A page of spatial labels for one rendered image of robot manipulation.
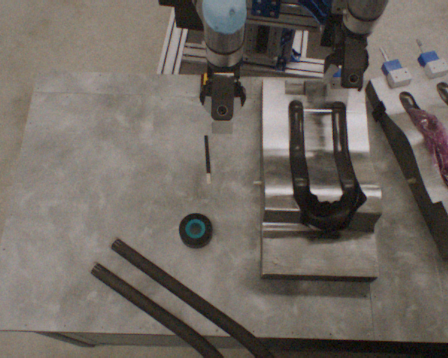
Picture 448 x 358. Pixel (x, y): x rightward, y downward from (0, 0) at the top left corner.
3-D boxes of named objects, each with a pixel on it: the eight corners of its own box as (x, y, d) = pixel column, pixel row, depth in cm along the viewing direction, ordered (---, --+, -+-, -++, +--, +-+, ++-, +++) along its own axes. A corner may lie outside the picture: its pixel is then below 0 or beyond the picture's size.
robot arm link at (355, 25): (384, 22, 101) (345, 21, 101) (378, 36, 105) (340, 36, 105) (381, -6, 104) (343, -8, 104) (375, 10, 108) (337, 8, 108)
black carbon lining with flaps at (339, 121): (285, 104, 126) (290, 83, 117) (347, 105, 126) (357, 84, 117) (288, 233, 112) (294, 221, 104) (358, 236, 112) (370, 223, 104)
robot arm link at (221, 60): (243, 56, 92) (200, 54, 92) (242, 70, 97) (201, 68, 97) (243, 24, 95) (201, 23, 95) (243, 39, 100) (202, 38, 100)
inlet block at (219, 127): (213, 88, 125) (213, 75, 120) (233, 88, 125) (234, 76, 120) (211, 133, 119) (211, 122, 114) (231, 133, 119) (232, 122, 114)
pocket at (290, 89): (282, 87, 130) (284, 79, 126) (302, 88, 130) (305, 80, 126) (283, 102, 128) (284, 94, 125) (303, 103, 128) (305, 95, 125)
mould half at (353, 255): (260, 98, 135) (263, 68, 122) (354, 100, 135) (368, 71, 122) (260, 279, 115) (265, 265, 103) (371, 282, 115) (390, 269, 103)
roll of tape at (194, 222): (188, 254, 117) (187, 250, 114) (174, 226, 120) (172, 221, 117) (218, 239, 119) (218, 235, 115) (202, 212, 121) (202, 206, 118)
